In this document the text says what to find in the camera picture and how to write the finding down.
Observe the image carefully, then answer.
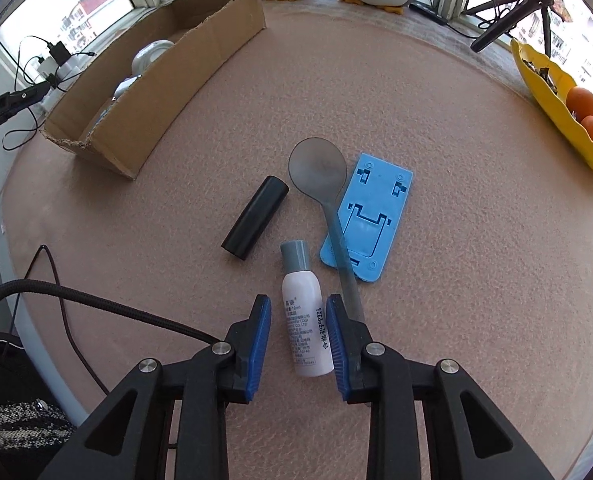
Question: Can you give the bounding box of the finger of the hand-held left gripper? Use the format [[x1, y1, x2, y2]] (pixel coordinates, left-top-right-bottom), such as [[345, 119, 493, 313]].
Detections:
[[6, 84, 52, 107]]

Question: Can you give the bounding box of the thick black braided cable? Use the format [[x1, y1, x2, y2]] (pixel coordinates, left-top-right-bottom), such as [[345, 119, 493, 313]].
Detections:
[[0, 280, 217, 346]]

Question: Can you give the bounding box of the white power strip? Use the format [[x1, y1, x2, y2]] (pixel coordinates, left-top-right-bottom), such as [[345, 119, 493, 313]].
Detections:
[[26, 52, 94, 92]]

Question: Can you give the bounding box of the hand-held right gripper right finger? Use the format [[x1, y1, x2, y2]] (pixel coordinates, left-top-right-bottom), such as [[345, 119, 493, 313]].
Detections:
[[325, 294, 557, 480]]

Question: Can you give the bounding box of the cardboard box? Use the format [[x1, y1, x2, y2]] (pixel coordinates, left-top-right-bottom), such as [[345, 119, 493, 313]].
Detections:
[[39, 0, 268, 181]]

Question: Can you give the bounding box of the white charger with cables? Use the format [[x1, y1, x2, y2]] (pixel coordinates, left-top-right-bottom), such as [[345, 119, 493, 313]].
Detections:
[[1, 35, 97, 151]]

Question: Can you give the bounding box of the white rounded plastic device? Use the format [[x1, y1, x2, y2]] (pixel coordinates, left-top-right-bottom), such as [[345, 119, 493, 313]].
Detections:
[[131, 39, 174, 78]]

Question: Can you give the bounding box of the white bottle with grey cap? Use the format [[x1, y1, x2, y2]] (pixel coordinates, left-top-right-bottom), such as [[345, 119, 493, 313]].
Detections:
[[280, 240, 336, 380]]

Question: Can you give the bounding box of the grey translucent spoon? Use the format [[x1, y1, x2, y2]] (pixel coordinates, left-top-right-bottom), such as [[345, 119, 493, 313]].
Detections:
[[288, 136, 367, 326]]

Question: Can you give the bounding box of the pink mat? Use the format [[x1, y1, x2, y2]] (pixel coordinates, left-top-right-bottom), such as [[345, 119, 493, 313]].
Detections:
[[0, 0, 593, 480]]

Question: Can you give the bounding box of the black and white knit cloth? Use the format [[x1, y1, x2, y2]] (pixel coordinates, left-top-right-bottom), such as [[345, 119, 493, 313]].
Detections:
[[0, 332, 77, 480]]

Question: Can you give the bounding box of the yellow bowl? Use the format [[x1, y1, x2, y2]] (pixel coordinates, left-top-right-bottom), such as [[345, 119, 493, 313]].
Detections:
[[511, 37, 593, 190]]

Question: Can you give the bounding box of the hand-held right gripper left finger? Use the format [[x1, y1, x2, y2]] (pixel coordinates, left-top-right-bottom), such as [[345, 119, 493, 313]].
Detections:
[[36, 294, 272, 480]]

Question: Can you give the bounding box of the black cylinder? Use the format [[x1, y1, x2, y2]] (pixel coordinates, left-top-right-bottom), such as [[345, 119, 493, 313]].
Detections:
[[220, 175, 290, 262]]

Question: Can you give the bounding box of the blue phone stand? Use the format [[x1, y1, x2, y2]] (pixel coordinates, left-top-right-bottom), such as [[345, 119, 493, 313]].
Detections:
[[319, 152, 415, 285]]

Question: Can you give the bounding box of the black tripod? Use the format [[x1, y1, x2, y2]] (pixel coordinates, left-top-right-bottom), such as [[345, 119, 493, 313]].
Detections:
[[471, 0, 575, 56]]

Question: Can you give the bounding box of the thin dark cable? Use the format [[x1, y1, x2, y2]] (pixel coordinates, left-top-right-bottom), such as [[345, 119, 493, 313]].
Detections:
[[26, 245, 110, 396]]

